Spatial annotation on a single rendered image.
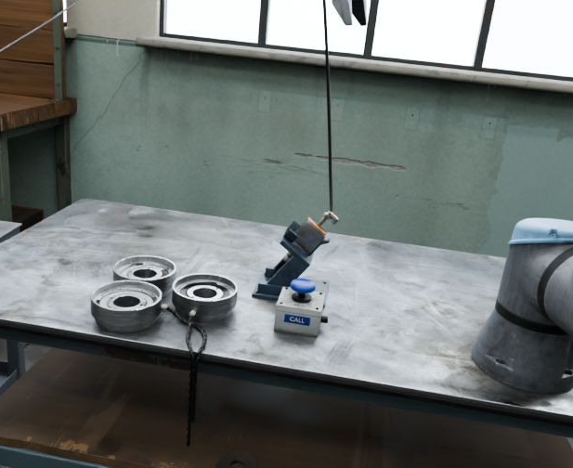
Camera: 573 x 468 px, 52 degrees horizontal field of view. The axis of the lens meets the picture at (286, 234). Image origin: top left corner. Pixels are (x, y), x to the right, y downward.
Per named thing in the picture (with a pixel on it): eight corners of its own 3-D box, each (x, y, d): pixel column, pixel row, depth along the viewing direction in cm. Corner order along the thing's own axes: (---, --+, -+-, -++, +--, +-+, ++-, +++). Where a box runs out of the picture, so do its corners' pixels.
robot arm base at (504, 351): (559, 347, 95) (575, 292, 92) (591, 402, 81) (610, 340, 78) (464, 332, 97) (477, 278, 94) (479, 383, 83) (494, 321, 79)
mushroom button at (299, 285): (285, 313, 92) (289, 284, 90) (289, 302, 96) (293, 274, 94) (310, 317, 91) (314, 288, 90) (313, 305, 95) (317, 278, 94)
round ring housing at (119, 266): (107, 279, 103) (107, 257, 101) (166, 273, 107) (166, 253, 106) (120, 305, 94) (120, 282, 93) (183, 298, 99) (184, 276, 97)
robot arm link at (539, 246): (548, 289, 93) (570, 207, 88) (608, 331, 80) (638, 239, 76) (480, 289, 90) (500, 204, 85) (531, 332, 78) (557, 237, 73)
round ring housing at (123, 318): (88, 336, 84) (87, 311, 83) (93, 303, 94) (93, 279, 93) (162, 334, 87) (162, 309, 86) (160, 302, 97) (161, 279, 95)
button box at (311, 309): (273, 331, 91) (276, 302, 90) (280, 310, 98) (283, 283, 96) (324, 339, 91) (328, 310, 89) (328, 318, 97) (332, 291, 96)
